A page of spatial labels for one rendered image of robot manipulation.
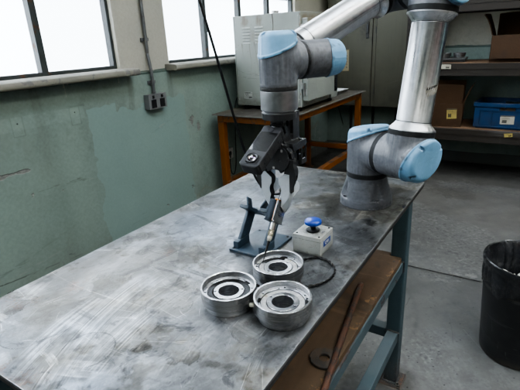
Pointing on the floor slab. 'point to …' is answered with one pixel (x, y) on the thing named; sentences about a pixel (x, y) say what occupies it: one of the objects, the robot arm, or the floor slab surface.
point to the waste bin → (501, 302)
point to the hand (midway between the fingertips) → (277, 206)
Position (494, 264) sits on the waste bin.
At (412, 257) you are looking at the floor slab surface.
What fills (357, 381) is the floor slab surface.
